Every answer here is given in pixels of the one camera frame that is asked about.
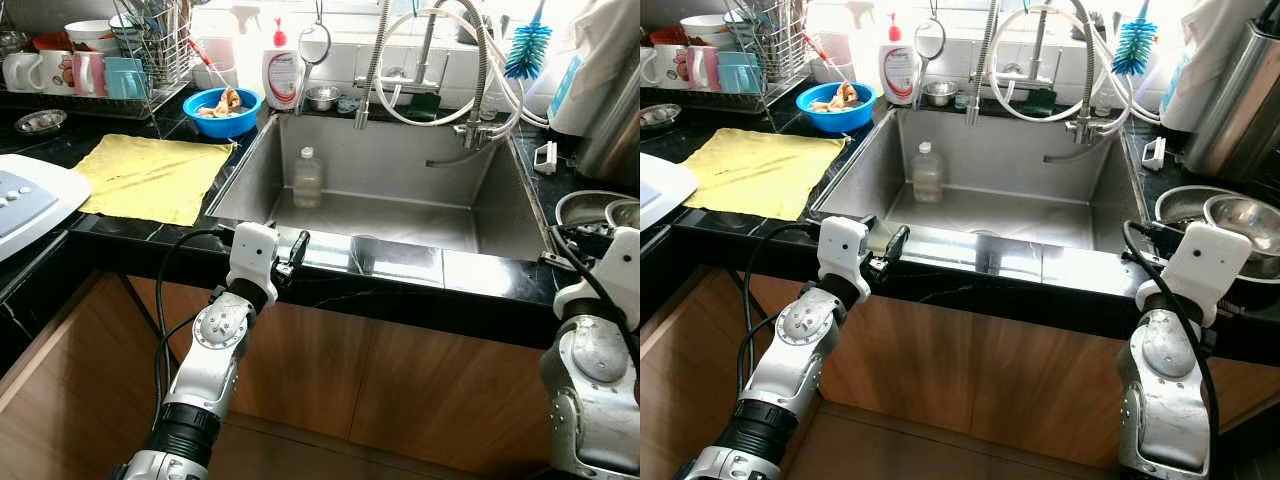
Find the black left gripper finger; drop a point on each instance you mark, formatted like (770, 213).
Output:
(300, 248)
(898, 245)

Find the large steel basin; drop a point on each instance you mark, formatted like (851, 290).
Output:
(580, 208)
(1180, 205)

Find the shiny steel bowl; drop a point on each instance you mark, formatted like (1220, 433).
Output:
(625, 213)
(1245, 225)

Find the clear plastic bottle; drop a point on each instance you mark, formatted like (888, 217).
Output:
(307, 180)
(928, 175)

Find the white plastic clip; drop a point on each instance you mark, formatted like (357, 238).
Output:
(545, 158)
(1155, 153)

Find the stainless steel pot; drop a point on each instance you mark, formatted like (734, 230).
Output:
(1235, 110)
(610, 140)

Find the stainless steel sink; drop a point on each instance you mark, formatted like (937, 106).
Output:
(400, 190)
(1000, 180)

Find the steel spring faucet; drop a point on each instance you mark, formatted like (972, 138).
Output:
(470, 132)
(1085, 128)

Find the blue plastic bowl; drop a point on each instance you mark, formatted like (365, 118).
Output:
(840, 120)
(225, 125)

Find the small steel dish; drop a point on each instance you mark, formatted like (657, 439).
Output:
(658, 115)
(40, 122)

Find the small steel bowl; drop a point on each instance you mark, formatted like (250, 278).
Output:
(940, 93)
(322, 98)

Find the yellow cloth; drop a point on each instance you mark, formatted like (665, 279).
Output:
(760, 172)
(150, 180)

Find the brown food scraps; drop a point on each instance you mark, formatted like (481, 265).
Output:
(222, 102)
(838, 97)

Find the wooden base cabinet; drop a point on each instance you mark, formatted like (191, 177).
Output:
(1000, 400)
(400, 400)

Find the white soap bottle red pump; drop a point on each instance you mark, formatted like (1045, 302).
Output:
(900, 70)
(282, 75)

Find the green sponge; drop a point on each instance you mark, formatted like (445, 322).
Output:
(1040, 103)
(424, 108)

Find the white container blue label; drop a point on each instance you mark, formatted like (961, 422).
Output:
(590, 60)
(1200, 60)

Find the plain white mug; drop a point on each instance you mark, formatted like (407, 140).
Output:
(20, 72)
(648, 68)

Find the blue bottle brush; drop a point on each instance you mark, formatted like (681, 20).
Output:
(1135, 45)
(527, 50)

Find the white mug with picture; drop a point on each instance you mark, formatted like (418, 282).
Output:
(55, 72)
(675, 68)

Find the round mesh strainer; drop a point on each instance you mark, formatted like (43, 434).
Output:
(314, 45)
(930, 40)

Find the pink mug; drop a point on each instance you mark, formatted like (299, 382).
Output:
(703, 70)
(88, 75)

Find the white spray bottle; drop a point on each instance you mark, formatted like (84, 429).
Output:
(862, 20)
(245, 25)

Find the teal mug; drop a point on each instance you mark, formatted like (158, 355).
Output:
(740, 75)
(125, 80)

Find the white bowl red rim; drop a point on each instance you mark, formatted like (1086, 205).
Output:
(90, 35)
(705, 30)

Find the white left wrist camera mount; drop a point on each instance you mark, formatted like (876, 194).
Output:
(252, 250)
(843, 245)

